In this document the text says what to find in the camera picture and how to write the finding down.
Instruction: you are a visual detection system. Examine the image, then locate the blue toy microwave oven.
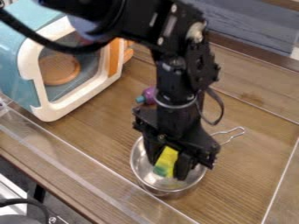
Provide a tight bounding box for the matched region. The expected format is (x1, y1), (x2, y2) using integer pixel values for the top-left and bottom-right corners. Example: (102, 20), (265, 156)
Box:
(0, 0), (137, 123)

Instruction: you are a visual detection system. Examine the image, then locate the silver pot with wire handle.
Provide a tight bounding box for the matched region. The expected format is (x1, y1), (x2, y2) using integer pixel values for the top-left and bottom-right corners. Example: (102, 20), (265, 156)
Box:
(129, 126), (249, 199)

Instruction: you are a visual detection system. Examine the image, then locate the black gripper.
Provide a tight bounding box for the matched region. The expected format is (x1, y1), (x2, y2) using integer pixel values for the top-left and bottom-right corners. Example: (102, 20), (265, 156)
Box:
(133, 100), (221, 180)

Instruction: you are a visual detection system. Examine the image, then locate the clear acrylic front barrier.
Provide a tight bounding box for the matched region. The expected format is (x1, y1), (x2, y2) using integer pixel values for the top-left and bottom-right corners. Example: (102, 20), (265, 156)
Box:
(0, 100), (198, 224)

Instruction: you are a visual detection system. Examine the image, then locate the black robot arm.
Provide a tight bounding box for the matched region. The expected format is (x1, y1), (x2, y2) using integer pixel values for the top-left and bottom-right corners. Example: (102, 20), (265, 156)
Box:
(0, 0), (221, 180)

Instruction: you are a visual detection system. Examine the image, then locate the yellow toy banana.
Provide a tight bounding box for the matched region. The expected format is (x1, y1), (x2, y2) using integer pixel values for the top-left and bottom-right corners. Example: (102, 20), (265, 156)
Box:
(154, 146), (179, 178)

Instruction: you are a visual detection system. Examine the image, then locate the purple toy eggplant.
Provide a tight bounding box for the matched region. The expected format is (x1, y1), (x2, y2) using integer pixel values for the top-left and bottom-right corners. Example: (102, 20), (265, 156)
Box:
(135, 87), (155, 105)

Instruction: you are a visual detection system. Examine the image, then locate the black cable lower left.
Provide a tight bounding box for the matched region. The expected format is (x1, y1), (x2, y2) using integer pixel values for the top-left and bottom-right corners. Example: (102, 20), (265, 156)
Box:
(0, 198), (53, 224)

